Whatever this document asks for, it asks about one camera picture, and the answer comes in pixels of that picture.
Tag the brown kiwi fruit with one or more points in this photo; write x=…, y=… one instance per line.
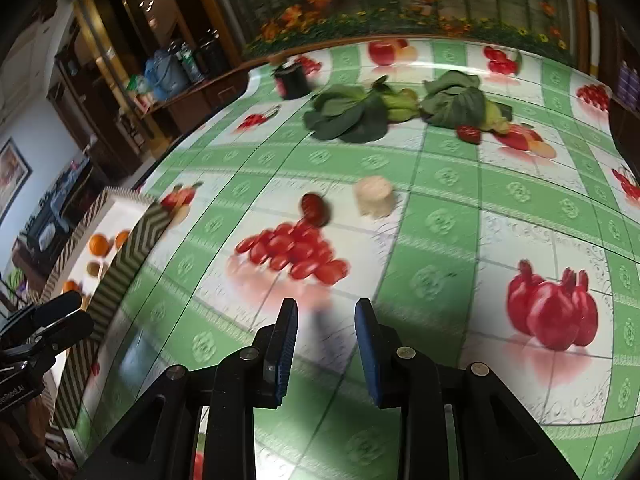
x=95, y=268

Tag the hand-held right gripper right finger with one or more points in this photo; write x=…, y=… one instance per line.
x=369, y=360

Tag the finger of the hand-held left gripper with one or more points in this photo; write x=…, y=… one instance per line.
x=67, y=331
x=55, y=308

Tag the orange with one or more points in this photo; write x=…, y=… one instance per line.
x=98, y=244
x=70, y=286
x=122, y=238

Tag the framed wall picture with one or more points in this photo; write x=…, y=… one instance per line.
x=12, y=175

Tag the clear plastic bottle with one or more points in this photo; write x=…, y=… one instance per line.
x=190, y=62

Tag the purple bottles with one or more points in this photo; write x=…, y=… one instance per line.
x=629, y=82

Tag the white foam fruit net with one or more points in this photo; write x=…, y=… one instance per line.
x=372, y=196

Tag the blue bag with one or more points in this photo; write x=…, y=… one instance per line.
x=165, y=75

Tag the fruit print tablecloth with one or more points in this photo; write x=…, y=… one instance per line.
x=450, y=240

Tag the green and white packet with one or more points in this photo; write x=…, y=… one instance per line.
x=137, y=90

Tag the wooden counter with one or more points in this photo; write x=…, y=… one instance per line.
x=210, y=97

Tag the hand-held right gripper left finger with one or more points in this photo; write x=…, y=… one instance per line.
x=286, y=360

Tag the striped white cardboard box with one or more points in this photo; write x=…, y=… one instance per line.
x=145, y=240

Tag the black jar with red label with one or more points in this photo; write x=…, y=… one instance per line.
x=291, y=81

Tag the black pot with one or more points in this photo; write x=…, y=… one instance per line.
x=212, y=55

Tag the green bok choy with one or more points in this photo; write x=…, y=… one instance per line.
x=350, y=115
x=457, y=100

